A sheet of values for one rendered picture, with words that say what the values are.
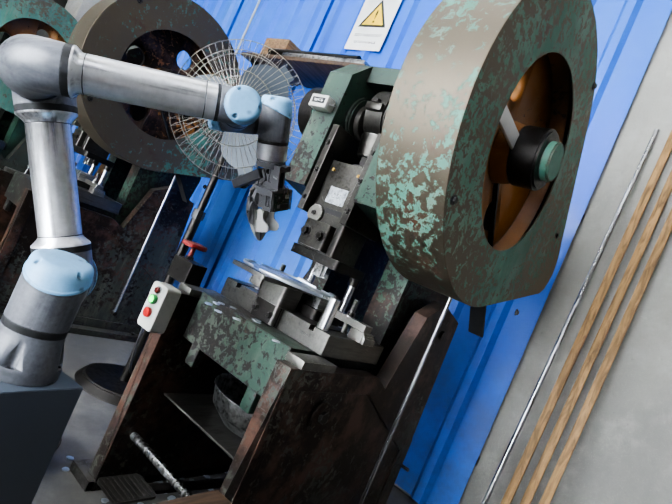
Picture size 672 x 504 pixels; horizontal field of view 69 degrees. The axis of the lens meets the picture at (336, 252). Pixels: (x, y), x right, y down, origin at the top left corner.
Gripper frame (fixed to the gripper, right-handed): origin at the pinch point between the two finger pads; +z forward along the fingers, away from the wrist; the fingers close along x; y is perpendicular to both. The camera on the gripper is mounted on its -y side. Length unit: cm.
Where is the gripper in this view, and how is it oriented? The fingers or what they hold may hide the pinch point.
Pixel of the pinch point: (257, 235)
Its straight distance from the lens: 130.2
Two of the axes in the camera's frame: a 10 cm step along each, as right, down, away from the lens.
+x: 6.3, -1.7, 7.6
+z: -1.5, 9.3, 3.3
